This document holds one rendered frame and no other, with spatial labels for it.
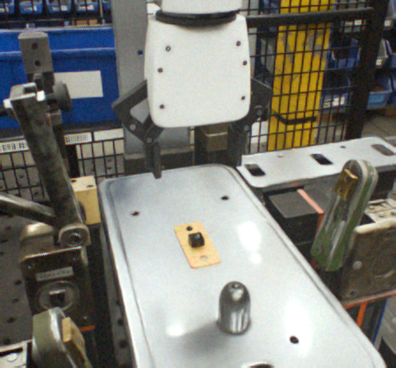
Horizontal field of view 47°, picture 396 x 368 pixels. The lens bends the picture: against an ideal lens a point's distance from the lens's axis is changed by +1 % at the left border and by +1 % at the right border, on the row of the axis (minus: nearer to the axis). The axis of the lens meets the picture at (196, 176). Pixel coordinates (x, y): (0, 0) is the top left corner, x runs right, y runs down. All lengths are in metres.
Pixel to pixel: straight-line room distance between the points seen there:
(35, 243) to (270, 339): 0.26
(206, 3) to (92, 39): 0.57
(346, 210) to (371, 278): 0.11
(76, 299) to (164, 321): 0.12
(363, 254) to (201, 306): 0.21
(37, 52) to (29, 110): 0.31
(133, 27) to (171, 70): 0.29
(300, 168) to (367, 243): 0.22
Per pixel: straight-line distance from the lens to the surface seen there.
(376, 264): 0.60
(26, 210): 0.49
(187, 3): 0.40
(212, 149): 0.77
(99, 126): 0.81
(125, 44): 0.71
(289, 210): 0.67
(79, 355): 0.36
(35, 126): 0.43
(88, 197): 0.56
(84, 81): 0.81
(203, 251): 0.54
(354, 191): 0.52
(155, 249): 0.55
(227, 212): 0.62
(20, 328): 0.92
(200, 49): 0.42
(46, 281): 0.52
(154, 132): 0.45
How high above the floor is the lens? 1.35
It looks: 30 degrees down
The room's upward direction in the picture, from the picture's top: straight up
